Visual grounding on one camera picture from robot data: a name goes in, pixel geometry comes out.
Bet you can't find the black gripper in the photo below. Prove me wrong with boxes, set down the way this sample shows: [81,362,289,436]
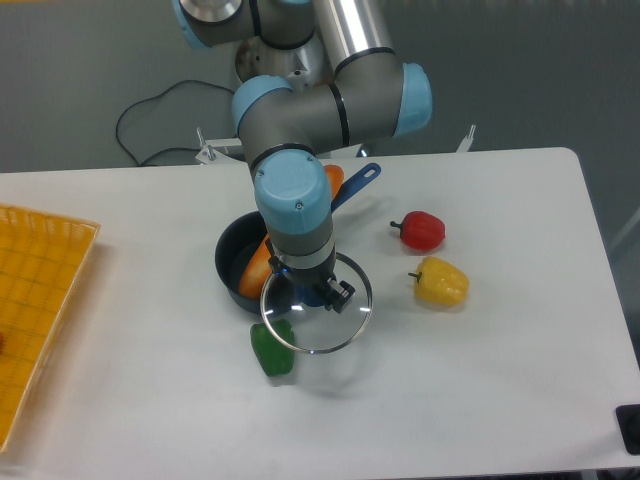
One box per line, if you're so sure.
[267,238,355,314]

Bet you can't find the glass pot lid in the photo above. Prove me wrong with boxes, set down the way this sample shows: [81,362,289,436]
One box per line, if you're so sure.
[260,253,373,355]

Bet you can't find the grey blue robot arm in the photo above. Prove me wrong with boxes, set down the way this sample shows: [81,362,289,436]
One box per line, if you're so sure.
[173,1,433,312]

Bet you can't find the orange bread loaf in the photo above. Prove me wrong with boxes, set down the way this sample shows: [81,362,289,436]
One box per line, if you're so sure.
[238,164,345,300]

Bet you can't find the green bell pepper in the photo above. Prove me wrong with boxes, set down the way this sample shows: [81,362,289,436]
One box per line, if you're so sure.
[250,323,295,378]

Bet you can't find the yellow bell pepper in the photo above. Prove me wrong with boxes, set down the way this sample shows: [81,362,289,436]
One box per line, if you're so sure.
[408,256,470,306]

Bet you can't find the red bell pepper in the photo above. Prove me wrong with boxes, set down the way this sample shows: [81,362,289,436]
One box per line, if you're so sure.
[389,211,446,251]

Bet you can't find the dark blue saucepan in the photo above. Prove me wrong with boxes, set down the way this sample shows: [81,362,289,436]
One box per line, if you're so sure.
[215,162,381,315]

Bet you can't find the yellow plastic basket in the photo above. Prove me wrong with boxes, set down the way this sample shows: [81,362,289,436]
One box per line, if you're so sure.
[1,204,100,451]

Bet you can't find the black corner object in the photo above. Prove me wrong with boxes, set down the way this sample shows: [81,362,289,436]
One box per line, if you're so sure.
[615,404,640,456]

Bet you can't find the black cable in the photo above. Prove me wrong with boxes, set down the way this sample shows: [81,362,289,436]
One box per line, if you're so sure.
[115,79,236,168]

